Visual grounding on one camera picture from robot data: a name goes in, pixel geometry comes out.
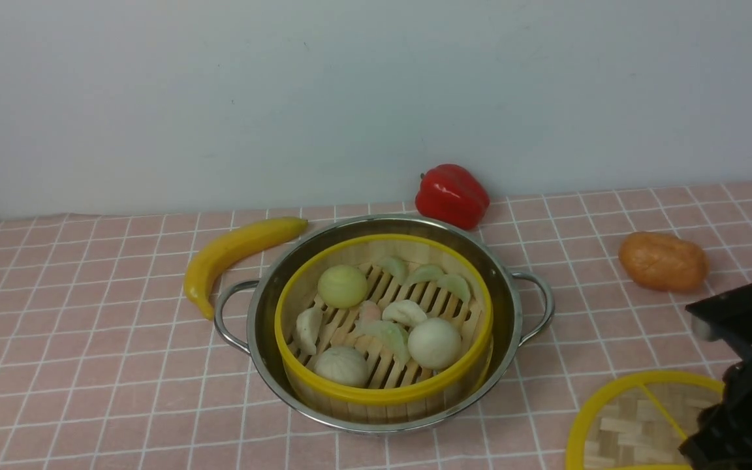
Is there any green edge toy dumpling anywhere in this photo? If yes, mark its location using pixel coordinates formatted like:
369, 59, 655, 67
405, 264, 445, 287

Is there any yellow bamboo steamer lid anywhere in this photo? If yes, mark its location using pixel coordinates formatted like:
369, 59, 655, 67
566, 371, 723, 469

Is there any yellow-green toy bun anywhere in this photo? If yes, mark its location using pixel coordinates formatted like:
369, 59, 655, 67
317, 264, 368, 309

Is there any pink toy dumpling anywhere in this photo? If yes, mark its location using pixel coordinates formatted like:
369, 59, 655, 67
358, 300, 382, 324

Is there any stainless steel pot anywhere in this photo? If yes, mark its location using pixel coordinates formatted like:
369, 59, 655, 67
214, 214, 556, 434

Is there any cream toy bun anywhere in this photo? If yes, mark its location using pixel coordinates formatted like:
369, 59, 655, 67
313, 346, 369, 388

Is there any red toy bell pepper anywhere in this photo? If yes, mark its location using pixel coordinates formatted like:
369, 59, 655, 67
415, 164, 492, 231

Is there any light green toy dumpling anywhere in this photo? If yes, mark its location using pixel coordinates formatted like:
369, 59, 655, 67
377, 256, 409, 285

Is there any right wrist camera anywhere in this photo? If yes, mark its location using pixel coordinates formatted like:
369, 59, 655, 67
685, 283, 752, 361

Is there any yellow toy banana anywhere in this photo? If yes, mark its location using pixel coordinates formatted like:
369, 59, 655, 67
184, 217, 309, 321

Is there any white toy bun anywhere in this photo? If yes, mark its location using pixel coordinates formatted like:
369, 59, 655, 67
407, 318, 462, 371

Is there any yellow bamboo steamer basket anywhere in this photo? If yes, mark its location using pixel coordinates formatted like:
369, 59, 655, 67
274, 234, 494, 424

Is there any white toy dumpling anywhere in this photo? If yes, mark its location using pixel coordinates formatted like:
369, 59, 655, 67
382, 300, 429, 328

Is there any brown toy potato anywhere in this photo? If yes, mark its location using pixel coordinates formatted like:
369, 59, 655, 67
618, 232, 710, 292

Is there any pale green toy dumpling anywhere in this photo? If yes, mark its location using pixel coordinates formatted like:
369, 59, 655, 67
293, 306, 323, 356

